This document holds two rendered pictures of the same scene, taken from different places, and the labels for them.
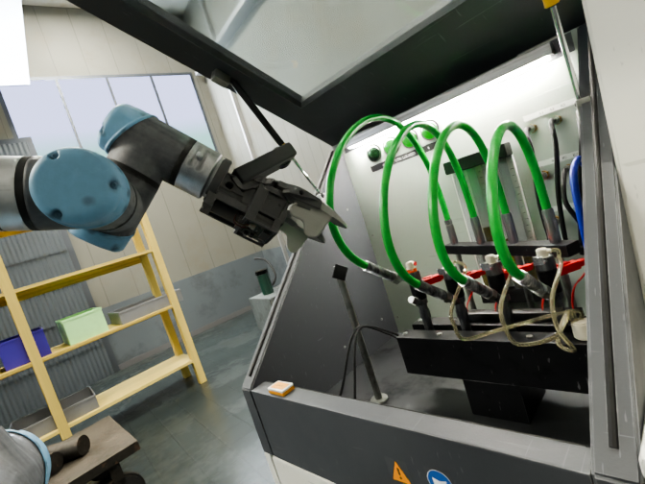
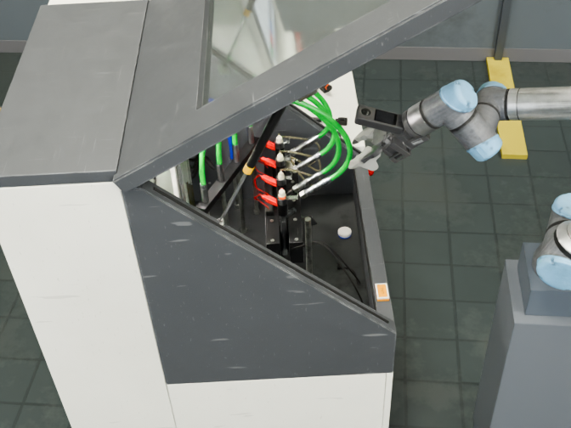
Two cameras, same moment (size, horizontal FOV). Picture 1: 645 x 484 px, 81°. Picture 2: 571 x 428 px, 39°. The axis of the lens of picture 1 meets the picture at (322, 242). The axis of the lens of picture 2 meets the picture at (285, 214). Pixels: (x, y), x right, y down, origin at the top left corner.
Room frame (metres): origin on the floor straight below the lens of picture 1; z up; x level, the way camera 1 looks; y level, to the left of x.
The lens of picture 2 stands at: (1.89, 0.95, 2.50)
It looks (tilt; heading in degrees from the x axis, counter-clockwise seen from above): 43 degrees down; 224
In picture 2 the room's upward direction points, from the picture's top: 3 degrees counter-clockwise
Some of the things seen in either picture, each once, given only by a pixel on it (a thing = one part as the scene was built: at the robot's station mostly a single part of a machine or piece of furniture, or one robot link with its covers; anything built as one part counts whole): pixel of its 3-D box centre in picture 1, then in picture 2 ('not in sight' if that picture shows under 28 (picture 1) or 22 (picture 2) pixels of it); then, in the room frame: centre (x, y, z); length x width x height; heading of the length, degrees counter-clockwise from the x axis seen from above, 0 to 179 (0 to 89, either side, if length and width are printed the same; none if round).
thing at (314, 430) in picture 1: (378, 452); (370, 254); (0.58, 0.02, 0.87); 0.62 x 0.04 x 0.16; 44
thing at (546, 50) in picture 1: (428, 107); not in sight; (0.92, -0.35, 1.43); 0.54 x 0.03 x 0.02; 44
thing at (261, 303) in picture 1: (285, 284); not in sight; (5.03, 0.66, 0.46); 0.95 x 0.77 x 0.91; 126
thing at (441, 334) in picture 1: (498, 365); (283, 220); (0.66, -0.24, 0.91); 0.34 x 0.10 x 0.15; 44
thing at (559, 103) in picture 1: (565, 167); not in sight; (0.75, -0.51, 1.20); 0.13 x 0.03 x 0.31; 44
